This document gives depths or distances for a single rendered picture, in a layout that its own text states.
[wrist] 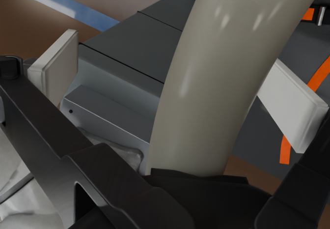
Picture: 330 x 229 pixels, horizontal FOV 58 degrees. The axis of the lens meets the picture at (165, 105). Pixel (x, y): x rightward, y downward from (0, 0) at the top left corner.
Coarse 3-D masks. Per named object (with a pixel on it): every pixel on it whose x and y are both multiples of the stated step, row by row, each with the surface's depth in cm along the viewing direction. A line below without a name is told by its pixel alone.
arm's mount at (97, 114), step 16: (80, 96) 69; (96, 96) 71; (64, 112) 69; (80, 112) 67; (96, 112) 66; (112, 112) 68; (128, 112) 70; (96, 128) 67; (112, 128) 66; (128, 128) 65; (144, 128) 67; (128, 144) 66; (144, 144) 64; (144, 160) 66
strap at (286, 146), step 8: (328, 64) 124; (320, 72) 127; (328, 72) 125; (312, 80) 129; (320, 80) 128; (312, 88) 131; (288, 144) 149; (280, 152) 153; (288, 152) 151; (280, 160) 155; (288, 160) 153
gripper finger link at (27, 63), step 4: (24, 60) 16; (28, 60) 16; (32, 60) 16; (24, 64) 15; (28, 64) 15; (24, 68) 15; (24, 72) 14; (0, 96) 12; (0, 100) 13; (0, 104) 13; (0, 108) 13; (0, 112) 13; (0, 116) 13; (4, 116) 13; (0, 120) 13; (4, 120) 13
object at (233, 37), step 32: (224, 0) 8; (256, 0) 7; (288, 0) 7; (192, 32) 8; (224, 32) 8; (256, 32) 8; (288, 32) 8; (192, 64) 9; (224, 64) 8; (256, 64) 8; (192, 96) 9; (224, 96) 9; (160, 128) 10; (192, 128) 9; (224, 128) 9; (160, 160) 10; (192, 160) 10; (224, 160) 10
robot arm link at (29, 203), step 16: (16, 192) 51; (32, 192) 51; (0, 208) 52; (16, 208) 50; (32, 208) 50; (48, 208) 50; (0, 224) 50; (16, 224) 49; (32, 224) 48; (48, 224) 49
